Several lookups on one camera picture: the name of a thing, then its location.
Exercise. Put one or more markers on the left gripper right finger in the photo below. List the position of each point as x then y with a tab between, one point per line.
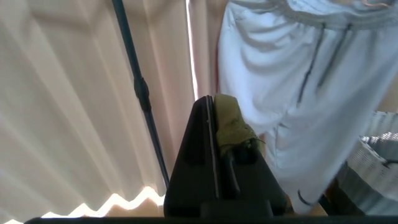
255	183

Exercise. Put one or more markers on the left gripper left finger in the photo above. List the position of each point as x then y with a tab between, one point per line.
192	174

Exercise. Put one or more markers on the green garment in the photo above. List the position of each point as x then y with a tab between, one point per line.
230	124

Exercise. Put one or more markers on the pale grey shorts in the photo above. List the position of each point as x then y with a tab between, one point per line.
295	46

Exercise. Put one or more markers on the pink clothes hanger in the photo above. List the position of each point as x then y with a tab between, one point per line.
374	4

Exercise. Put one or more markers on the black clothes rack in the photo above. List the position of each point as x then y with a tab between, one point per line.
141	90

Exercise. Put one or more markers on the white laundry basket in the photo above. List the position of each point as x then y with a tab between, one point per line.
367	161

